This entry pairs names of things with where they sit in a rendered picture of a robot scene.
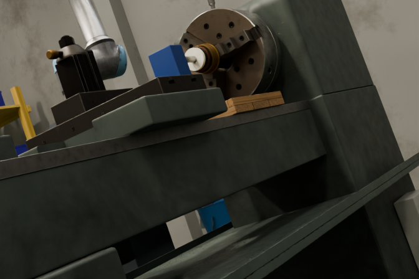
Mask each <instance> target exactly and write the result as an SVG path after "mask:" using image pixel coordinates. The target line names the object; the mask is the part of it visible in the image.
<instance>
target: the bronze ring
mask: <svg viewBox="0 0 419 279"><path fill-rule="evenodd" d="M192 48H199V49H201V50H202V51H203V52H204V54H205V59H206V60H205V64H204V66H203V68H202V69H200V70H197V71H194V72H198V73H203V74H210V73H213V72H214V71H215V70H216V69H217V68H218V66H219V62H220V56H219V52H218V50H217V48H216V47H215V46H213V45H211V44H201V45H197V46H196V47H192Z"/></svg>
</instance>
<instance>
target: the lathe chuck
mask: <svg viewBox="0 0 419 279"><path fill-rule="evenodd" d="M253 27H257V28H258V29H259V31H260V33H261V35H262V37H260V38H259V39H257V40H255V41H254V42H253V43H252V44H250V45H248V46H247V47H246V48H244V49H243V50H242V51H240V52H238V53H237V54H236V55H234V56H233V62H232V64H231V66H230V68H229V69H228V70H227V71H226V100H229V99H231V98H237V97H245V96H250V95H257V94H262V93H264V92H265V91H266V89H267V88H268V86H269V85H270V83H271V81H272V79H273V77H274V74H275V71H276V65H277V51H276V45H275V41H274V39H273V36H272V34H271V32H270V30H269V29H268V27H267V26H266V25H265V23H263V21H262V20H260V18H258V17H257V16H255V15H254V14H251V13H250V12H248V11H244V10H239V9H228V8H216V9H210V10H208V11H206V12H204V13H202V14H200V15H199V16H197V17H196V18H195V19H194V20H193V21H192V22H191V23H190V24H189V26H188V27H187V28H186V31H188V32H189V33H191V34H193V35H194V36H196V37H197V38H199V39H201V40H202V41H204V42H206V43H207V44H211V45H213V46H215V45H216V44H218V43H223V42H224V41H225V40H226V39H228V38H230V37H234V36H235V35H237V34H239V33H240V32H241V31H243V30H251V29H252V28H253ZM270 65H271V66H272V70H271V73H270V74H269V75H267V70H268V67H269V66H270Z"/></svg>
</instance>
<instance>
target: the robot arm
mask: <svg viewBox="0 0 419 279"><path fill-rule="evenodd" d="M69 3H70V6H71V8H72V10H73V13H74V16H75V18H76V20H77V23H78V25H79V27H80V30H81V33H82V35H83V37H84V40H85V43H86V44H87V45H86V47H85V49H90V50H92V51H93V53H94V57H95V60H96V62H97V65H98V68H99V71H100V74H101V77H102V80H108V79H111V78H115V77H119V76H122V75H123V74H124V73H125V71H126V69H127V55H126V52H125V49H124V48H123V46H122V45H116V44H115V41H114V40H113V39H112V38H110V37H108V35H107V33H106V31H105V28H104V25H103V24H102V21H101V18H100V16H99V14H98V12H97V9H96V7H95V4H94V2H93V0H69ZM55 65H56V59H54V61H53V67H54V71H55V72H54V73H55V74H56V77H57V80H58V83H59V86H60V89H61V92H62V94H63V97H64V100H66V97H65V94H64V91H63V89H62V85H61V83H60V80H59V76H58V74H57V70H56V68H55Z"/></svg>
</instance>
